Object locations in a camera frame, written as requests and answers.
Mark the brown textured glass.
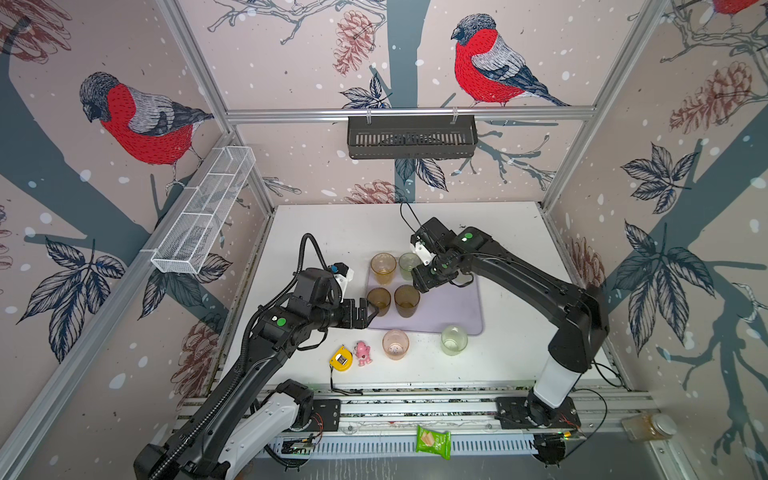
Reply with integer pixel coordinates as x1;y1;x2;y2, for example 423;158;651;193
366;287;391;317

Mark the green clear glass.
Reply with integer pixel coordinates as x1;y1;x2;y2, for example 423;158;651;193
398;253;422;282

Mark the olive brown glass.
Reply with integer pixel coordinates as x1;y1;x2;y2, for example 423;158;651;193
393;285;421;318

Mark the yellow clear glass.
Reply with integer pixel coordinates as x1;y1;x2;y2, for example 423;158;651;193
370;252;398;286

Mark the light green textured glass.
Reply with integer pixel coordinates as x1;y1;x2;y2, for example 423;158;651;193
441;325;468;356

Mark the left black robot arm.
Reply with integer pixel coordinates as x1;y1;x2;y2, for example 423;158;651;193
133;263;374;479

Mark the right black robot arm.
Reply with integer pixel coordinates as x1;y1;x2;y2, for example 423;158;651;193
410;217;609;426

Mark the lilac plastic tray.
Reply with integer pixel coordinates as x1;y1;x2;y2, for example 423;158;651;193
366;260;484;336

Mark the pink toy figure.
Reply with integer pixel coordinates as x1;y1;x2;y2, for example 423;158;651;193
354;341;372;367

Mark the pink textured glass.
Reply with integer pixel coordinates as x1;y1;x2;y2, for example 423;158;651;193
382;329;410;361

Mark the yellow tape measure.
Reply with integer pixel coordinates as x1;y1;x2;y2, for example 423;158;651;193
329;345;354;372

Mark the green snack packet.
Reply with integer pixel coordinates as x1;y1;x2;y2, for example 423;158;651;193
415;425;452;460

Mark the plastic jar with lid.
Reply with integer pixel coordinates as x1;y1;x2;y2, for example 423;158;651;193
622;413;678;442

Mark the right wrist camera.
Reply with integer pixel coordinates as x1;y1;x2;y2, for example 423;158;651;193
410;234;435;265

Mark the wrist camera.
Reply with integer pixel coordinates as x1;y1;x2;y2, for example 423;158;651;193
330;262;354;299
410;234;435;265

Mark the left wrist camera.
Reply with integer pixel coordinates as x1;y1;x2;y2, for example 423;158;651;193
330;262;354;299

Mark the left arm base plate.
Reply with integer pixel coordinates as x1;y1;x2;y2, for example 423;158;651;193
307;399;341;433

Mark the aluminium rail frame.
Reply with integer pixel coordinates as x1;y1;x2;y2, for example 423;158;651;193
269;385;658;462

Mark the black wall basket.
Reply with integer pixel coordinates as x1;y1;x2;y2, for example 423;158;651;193
347;115;478;160

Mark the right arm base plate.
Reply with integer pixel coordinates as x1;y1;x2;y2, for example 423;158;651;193
495;394;581;430

